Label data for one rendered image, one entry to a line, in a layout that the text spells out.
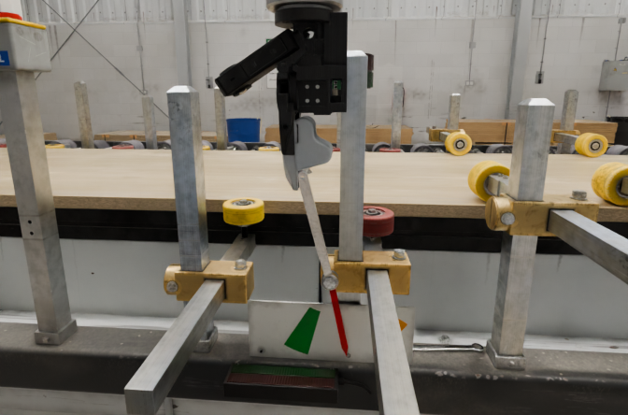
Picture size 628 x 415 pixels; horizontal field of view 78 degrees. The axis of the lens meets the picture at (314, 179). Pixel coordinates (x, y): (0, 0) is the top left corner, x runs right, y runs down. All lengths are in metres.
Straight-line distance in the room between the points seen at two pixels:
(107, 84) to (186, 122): 8.45
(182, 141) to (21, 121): 0.25
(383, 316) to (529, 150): 0.30
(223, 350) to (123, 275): 0.37
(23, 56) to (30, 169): 0.17
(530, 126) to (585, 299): 0.50
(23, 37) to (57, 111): 8.99
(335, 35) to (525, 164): 0.32
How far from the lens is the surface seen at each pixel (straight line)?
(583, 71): 8.79
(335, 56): 0.47
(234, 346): 0.73
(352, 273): 0.61
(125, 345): 0.79
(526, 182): 0.62
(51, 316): 0.82
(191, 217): 0.63
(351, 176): 0.56
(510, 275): 0.66
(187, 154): 0.61
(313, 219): 0.53
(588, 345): 1.02
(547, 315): 0.99
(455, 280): 0.89
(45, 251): 0.78
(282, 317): 0.65
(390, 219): 0.70
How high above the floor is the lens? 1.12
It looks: 13 degrees down
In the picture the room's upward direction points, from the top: straight up
